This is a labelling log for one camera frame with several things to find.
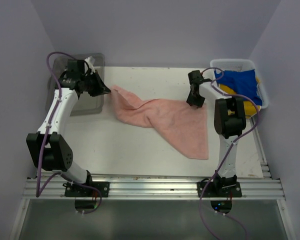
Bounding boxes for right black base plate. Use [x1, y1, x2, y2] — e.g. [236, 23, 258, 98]
[196, 178, 243, 198]

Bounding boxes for blue towel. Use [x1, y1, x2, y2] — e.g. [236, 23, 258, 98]
[214, 69, 263, 106]

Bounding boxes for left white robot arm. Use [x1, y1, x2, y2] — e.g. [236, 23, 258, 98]
[26, 56, 111, 197]

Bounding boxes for aluminium mounting rail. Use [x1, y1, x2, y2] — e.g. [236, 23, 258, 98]
[22, 159, 286, 201]

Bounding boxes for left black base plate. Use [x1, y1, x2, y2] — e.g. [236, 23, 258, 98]
[62, 181, 110, 198]

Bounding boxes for white plastic basket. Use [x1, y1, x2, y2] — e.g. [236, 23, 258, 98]
[210, 58, 269, 109]

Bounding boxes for yellow towel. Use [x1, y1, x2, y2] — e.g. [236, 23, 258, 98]
[218, 76, 263, 120]

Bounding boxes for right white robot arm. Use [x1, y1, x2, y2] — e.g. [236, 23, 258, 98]
[186, 70, 246, 198]

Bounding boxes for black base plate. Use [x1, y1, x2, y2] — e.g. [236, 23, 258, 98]
[196, 178, 243, 198]
[62, 181, 110, 198]

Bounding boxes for pink towel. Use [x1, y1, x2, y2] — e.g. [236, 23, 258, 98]
[110, 85, 209, 160]

